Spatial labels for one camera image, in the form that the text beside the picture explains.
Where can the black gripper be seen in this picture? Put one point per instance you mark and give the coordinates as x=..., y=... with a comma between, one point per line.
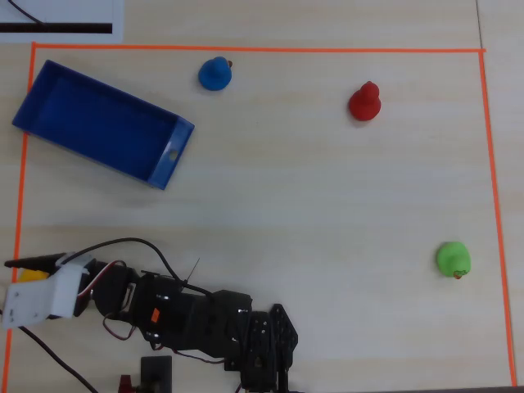
x=70, y=282

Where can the yellow rubber duck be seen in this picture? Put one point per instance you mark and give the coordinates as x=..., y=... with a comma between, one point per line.
x=30, y=276

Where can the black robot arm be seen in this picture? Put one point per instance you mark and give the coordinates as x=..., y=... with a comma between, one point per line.
x=204, y=319

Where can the blue plastic box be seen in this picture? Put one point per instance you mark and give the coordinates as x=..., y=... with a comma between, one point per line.
x=102, y=123

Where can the blue rubber duck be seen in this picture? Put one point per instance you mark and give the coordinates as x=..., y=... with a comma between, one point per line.
x=215, y=74

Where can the red rubber duck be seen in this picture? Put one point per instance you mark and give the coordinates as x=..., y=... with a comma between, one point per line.
x=365, y=102

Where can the green rubber duck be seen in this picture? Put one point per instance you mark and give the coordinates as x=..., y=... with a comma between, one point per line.
x=452, y=258

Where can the orange tape strip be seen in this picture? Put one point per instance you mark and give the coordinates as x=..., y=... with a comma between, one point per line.
x=496, y=213
x=262, y=49
x=18, y=184

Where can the black table clamp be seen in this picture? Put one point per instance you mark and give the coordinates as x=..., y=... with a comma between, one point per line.
x=157, y=368

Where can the white paper sheet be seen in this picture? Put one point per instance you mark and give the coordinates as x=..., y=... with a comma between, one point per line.
x=61, y=12

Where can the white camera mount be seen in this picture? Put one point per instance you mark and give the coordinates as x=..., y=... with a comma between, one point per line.
x=45, y=294

